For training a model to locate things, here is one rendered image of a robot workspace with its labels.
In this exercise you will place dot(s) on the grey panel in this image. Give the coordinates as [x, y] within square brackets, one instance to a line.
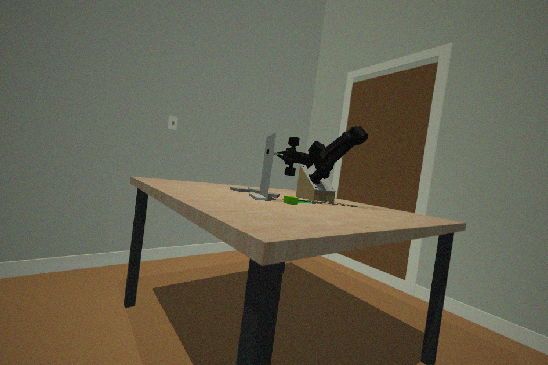
[266, 172]

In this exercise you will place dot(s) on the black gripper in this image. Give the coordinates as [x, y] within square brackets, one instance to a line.
[295, 157]

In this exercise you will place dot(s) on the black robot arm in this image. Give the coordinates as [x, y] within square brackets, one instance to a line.
[324, 158]

